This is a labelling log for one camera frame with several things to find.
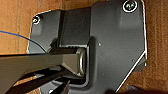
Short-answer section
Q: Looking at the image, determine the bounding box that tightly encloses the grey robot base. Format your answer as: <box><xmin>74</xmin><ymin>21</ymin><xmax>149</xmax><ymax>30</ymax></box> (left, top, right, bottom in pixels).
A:
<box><xmin>0</xmin><ymin>0</ymin><xmax>148</xmax><ymax>94</ymax></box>

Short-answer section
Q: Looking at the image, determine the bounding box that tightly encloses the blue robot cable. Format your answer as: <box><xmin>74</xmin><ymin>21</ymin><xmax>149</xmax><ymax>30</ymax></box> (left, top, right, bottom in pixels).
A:
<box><xmin>0</xmin><ymin>29</ymin><xmax>48</xmax><ymax>54</ymax></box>

